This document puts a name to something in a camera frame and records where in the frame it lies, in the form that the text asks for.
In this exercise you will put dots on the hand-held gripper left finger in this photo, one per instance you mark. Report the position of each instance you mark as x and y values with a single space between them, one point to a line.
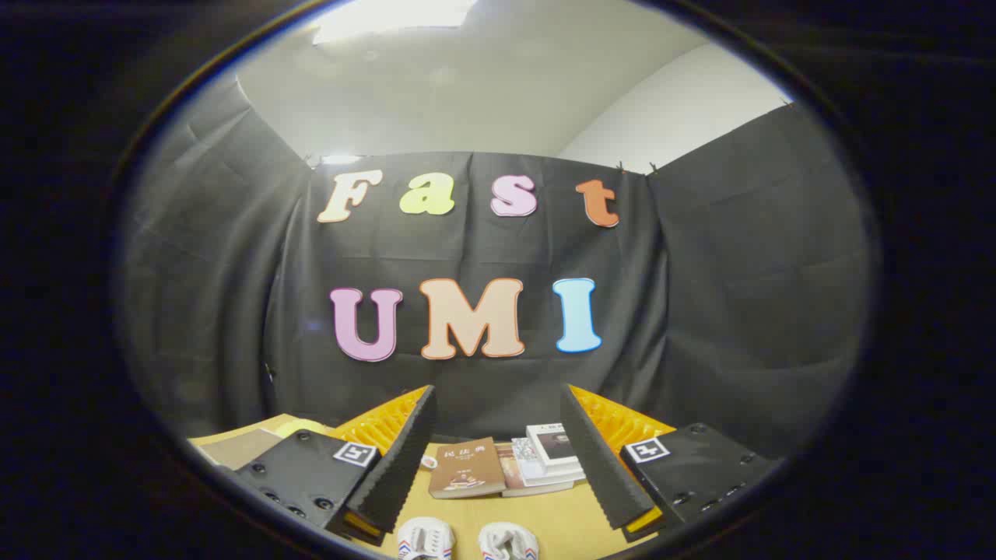
401 467

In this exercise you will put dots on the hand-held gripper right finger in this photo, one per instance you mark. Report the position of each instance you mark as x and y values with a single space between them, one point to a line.
599 459

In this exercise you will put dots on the white canvas shoe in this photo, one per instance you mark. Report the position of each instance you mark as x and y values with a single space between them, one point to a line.
424 540
506 542

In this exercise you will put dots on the brown fabric storage box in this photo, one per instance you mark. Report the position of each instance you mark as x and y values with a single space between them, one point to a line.
241 449

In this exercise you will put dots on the white book dark picture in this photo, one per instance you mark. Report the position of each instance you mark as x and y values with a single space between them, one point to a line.
554 445

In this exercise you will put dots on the brown cover book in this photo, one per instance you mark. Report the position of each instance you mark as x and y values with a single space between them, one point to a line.
467 467

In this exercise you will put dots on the white patterned cover book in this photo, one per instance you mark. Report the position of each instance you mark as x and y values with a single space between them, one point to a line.
527 463

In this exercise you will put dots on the reddish brown book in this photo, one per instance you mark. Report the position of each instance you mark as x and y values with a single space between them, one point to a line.
510 476

